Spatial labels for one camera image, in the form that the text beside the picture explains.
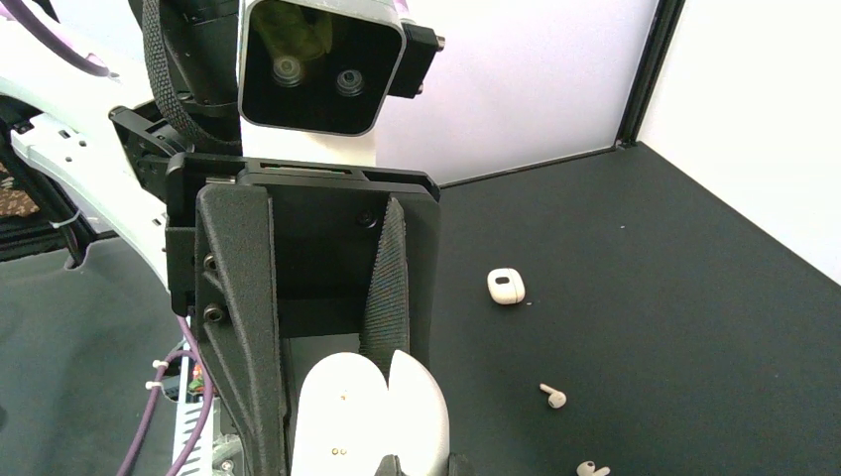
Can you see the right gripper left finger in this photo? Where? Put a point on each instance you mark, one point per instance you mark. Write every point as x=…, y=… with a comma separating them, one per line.
x=390, y=465

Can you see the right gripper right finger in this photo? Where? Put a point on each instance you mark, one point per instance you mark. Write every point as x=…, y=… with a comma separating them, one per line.
x=459, y=465

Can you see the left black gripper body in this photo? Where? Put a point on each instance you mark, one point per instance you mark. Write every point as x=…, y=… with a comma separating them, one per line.
x=327, y=222

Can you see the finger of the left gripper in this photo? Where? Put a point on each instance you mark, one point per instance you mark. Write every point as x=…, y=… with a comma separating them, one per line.
x=237, y=311
x=386, y=319

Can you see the oval white charging case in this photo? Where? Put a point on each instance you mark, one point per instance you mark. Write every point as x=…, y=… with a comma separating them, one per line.
x=350, y=416

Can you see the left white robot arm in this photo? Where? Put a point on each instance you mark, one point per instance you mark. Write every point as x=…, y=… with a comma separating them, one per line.
x=57, y=92

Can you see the square white earbud case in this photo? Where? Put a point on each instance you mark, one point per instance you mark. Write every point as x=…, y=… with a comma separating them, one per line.
x=506, y=286

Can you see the white stem earbud left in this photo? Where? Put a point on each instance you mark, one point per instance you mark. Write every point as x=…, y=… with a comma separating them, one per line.
x=555, y=398

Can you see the white stem earbud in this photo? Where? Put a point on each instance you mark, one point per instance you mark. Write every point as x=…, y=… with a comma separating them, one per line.
x=555, y=398
x=589, y=468

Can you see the white stem earbud right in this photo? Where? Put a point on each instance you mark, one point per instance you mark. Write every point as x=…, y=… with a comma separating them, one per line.
x=589, y=468

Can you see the white slotted cable duct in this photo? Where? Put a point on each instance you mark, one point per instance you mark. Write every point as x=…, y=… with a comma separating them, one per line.
x=194, y=417

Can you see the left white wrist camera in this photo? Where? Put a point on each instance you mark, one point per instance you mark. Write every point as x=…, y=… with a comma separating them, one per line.
x=314, y=75

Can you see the left black frame post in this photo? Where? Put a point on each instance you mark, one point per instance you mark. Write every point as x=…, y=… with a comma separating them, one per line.
x=658, y=40

